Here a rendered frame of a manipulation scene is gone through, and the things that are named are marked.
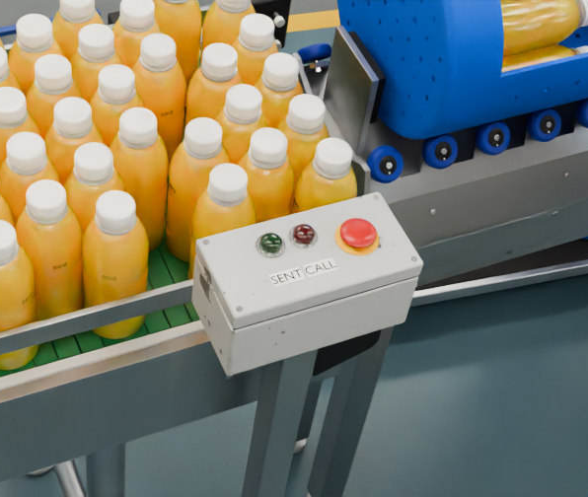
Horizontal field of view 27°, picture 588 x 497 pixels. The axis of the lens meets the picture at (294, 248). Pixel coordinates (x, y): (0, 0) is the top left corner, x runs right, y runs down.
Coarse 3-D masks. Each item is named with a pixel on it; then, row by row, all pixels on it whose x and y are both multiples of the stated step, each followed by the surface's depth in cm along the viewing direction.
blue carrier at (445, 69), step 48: (384, 0) 143; (432, 0) 133; (480, 0) 132; (384, 48) 146; (432, 48) 136; (480, 48) 133; (384, 96) 150; (432, 96) 138; (480, 96) 138; (528, 96) 142; (576, 96) 148
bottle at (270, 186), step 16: (240, 160) 133; (288, 160) 133; (256, 176) 131; (272, 176) 131; (288, 176) 132; (256, 192) 132; (272, 192) 132; (288, 192) 133; (256, 208) 133; (272, 208) 133; (288, 208) 136
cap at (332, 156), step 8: (320, 144) 130; (328, 144) 130; (336, 144) 131; (344, 144) 131; (320, 152) 130; (328, 152) 130; (336, 152) 130; (344, 152) 130; (320, 160) 129; (328, 160) 129; (336, 160) 129; (344, 160) 129; (320, 168) 130; (328, 168) 129; (336, 168) 129; (344, 168) 130
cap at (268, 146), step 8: (264, 128) 131; (272, 128) 131; (256, 136) 130; (264, 136) 130; (272, 136) 130; (280, 136) 130; (256, 144) 129; (264, 144) 129; (272, 144) 130; (280, 144) 130; (256, 152) 129; (264, 152) 129; (272, 152) 129; (280, 152) 129; (256, 160) 130; (264, 160) 129; (272, 160) 130; (280, 160) 130
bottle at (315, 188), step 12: (312, 168) 132; (348, 168) 131; (300, 180) 133; (312, 180) 131; (324, 180) 131; (336, 180) 131; (348, 180) 132; (300, 192) 133; (312, 192) 132; (324, 192) 131; (336, 192) 131; (348, 192) 132; (300, 204) 134; (312, 204) 132; (324, 204) 132
